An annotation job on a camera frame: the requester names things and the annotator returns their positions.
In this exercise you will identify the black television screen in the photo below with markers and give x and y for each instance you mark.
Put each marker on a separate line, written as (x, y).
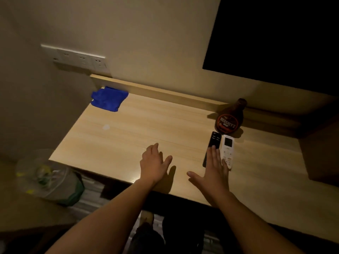
(275, 36)

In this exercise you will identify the clear plastic bin liner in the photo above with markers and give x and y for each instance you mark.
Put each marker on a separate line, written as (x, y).
(42, 174)

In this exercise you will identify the white wall socket strip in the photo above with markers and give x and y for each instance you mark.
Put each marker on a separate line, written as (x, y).
(79, 60)

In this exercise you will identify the person's foot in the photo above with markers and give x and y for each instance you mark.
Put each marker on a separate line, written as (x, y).
(146, 218)

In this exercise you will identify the green waste bin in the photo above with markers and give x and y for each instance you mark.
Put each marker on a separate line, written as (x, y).
(75, 191)

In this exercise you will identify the person's left thumb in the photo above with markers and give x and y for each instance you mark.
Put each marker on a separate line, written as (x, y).
(166, 162)

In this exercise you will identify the person's right forearm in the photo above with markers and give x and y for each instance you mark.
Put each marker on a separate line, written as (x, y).
(251, 227)

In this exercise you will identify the white remote control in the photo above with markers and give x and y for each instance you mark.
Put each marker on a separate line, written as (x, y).
(227, 148)

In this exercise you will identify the person's right hand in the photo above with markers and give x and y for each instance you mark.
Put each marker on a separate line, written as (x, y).
(214, 179)

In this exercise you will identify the blue cloth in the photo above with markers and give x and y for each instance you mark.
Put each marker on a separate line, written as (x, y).
(108, 99)

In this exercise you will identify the person's left forearm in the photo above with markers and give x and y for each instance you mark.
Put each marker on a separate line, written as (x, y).
(111, 222)

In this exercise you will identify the person's left hand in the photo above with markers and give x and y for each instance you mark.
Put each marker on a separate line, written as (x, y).
(152, 166)

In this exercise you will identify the black remote control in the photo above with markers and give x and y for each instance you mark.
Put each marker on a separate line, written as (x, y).
(215, 138)

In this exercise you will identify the person's right thumb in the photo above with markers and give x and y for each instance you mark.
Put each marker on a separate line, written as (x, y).
(194, 178)

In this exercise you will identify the brown syrup bottle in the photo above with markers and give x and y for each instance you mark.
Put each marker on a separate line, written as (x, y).
(229, 121)

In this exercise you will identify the person's leg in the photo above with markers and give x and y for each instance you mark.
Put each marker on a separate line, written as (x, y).
(180, 232)

